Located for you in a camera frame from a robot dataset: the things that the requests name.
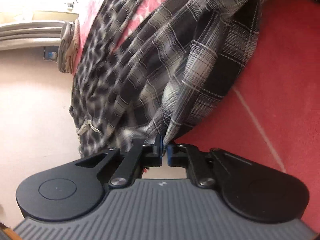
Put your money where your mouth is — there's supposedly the black white plaid shirt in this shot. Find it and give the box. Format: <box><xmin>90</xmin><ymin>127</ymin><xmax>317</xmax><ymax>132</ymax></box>
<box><xmin>69</xmin><ymin>0</ymin><xmax>319</xmax><ymax>157</ymax></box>

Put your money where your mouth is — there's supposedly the folded beige grey clothes stack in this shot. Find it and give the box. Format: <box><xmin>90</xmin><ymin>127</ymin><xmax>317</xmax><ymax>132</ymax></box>
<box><xmin>57</xmin><ymin>19</ymin><xmax>80</xmax><ymax>74</ymax></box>

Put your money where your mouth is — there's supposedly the red floral bed blanket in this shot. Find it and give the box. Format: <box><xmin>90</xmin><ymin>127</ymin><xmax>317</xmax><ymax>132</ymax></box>
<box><xmin>74</xmin><ymin>0</ymin><xmax>320</xmax><ymax>181</ymax></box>

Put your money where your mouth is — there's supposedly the water dispenser with blue bottle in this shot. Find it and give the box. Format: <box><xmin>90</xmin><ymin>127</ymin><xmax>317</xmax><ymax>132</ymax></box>
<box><xmin>43</xmin><ymin>46</ymin><xmax>59</xmax><ymax>62</ymax></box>

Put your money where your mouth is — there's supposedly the grey brown curtain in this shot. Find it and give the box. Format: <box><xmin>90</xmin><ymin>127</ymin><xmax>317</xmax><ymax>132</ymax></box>
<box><xmin>0</xmin><ymin>20</ymin><xmax>65</xmax><ymax>51</ymax></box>

